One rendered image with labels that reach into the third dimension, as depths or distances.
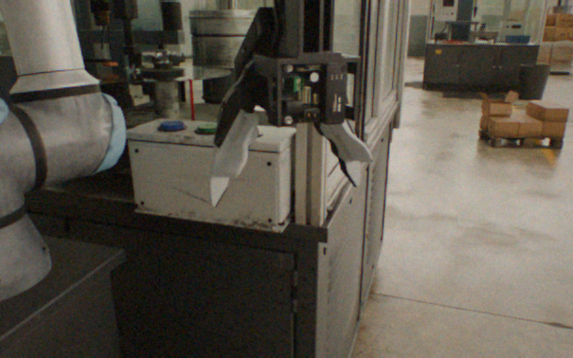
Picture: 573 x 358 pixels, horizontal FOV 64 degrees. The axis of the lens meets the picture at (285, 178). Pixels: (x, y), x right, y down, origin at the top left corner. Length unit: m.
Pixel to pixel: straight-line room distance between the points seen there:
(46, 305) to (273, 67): 0.42
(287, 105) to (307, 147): 0.38
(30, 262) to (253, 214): 0.32
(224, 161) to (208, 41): 1.45
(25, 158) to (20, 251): 0.12
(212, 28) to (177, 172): 1.10
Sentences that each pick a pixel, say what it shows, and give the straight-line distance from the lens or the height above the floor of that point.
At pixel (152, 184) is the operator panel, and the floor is 0.81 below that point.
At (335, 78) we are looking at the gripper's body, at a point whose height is 1.03.
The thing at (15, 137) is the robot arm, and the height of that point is 0.94.
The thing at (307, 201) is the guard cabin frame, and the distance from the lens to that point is 0.77.
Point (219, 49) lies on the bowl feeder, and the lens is 1.82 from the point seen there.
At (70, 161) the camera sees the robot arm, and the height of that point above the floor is 0.89.
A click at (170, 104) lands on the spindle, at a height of 0.88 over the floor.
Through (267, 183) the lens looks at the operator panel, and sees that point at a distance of 0.72.
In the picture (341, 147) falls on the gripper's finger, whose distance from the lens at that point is 0.46.
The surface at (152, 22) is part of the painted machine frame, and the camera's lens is 2.02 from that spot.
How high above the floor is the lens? 1.08
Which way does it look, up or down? 19 degrees down
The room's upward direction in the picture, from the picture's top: straight up
